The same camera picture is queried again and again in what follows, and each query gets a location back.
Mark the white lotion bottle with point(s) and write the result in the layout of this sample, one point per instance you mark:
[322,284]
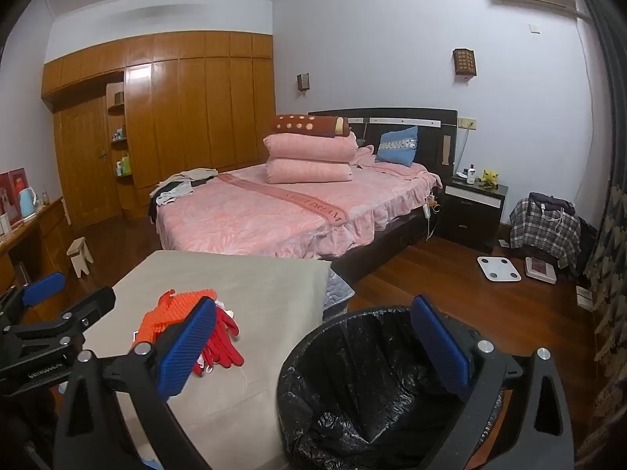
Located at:
[471,175]

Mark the pile of clothes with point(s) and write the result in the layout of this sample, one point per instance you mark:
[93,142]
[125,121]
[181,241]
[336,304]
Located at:
[179,186]

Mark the wooden door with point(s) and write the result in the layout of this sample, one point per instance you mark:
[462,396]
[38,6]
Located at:
[83,156]

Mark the wooden sideboard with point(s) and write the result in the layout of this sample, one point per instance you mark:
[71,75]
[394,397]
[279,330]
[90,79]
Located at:
[44,235]

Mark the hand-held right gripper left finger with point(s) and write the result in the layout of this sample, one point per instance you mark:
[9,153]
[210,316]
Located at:
[188,347]

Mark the pink folded blanket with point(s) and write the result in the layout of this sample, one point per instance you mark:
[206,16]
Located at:
[308,147]
[308,170]

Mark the wooden wardrobe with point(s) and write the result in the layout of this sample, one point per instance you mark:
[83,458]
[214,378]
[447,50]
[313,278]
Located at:
[196,107]

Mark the white bathroom scale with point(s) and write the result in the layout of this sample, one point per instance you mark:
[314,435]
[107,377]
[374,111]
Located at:
[497,268]

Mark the white power strip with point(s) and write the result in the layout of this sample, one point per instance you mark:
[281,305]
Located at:
[427,210]

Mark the beige wall socket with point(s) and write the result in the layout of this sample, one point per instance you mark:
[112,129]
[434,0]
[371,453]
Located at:
[468,122]

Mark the blue pillow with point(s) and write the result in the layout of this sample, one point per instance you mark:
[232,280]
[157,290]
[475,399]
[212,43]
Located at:
[399,147]

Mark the light blue electric kettle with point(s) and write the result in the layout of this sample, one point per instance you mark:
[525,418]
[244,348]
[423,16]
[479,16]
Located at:
[27,201]

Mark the bed with pink cover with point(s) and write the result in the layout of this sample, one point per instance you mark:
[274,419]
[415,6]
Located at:
[274,215]

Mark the small wooden stool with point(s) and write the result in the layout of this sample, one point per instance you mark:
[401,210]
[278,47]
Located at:
[81,252]

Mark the plaid shirt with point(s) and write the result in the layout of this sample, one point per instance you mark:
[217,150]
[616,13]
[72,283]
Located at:
[543,230]

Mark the scale with dark red centre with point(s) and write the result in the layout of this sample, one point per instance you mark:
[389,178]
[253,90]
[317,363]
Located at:
[540,268]

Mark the brown wall lamp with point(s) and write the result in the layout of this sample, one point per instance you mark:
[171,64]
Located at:
[303,81]
[464,62]

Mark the grey quilted mat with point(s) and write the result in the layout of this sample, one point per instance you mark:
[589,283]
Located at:
[338,289]

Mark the patterned curtain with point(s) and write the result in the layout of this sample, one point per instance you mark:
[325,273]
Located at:
[607,279]

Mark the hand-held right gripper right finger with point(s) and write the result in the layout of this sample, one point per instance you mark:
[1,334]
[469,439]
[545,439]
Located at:
[441,347]

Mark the grey hoodie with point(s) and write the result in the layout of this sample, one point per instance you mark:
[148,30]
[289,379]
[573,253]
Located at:
[551,201]

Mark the dark headboard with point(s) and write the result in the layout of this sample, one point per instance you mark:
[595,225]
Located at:
[436,122]

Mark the dark nightstand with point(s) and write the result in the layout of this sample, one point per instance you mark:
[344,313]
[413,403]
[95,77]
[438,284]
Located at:
[472,210]

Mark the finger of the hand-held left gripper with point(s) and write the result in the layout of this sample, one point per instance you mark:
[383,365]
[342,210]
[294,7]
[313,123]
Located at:
[44,286]
[88,307]

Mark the red box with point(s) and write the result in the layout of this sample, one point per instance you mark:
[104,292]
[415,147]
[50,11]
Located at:
[12,181]

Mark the black lined trash bin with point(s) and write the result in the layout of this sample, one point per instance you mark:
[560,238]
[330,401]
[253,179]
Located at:
[352,401]

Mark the yellow plush toy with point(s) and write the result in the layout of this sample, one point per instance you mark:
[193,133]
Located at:
[489,177]

